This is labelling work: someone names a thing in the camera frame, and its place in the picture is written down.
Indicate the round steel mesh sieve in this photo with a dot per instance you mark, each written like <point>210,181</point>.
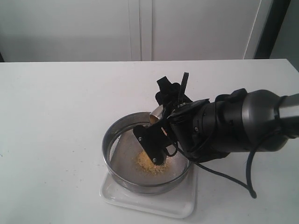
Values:
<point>125,159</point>

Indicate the small steel cup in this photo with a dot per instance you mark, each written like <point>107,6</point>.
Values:
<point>156,115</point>

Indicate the white square plastic tray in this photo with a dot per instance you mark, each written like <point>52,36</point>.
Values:
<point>177,203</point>

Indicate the white cabinet with doors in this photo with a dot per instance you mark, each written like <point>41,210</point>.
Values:
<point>130,30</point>

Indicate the yellow and white grain mix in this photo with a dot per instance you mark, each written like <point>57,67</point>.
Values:
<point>146,161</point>

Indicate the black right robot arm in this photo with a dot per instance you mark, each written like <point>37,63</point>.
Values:
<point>236,122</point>

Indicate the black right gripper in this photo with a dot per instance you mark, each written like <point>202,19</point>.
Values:
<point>191,126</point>

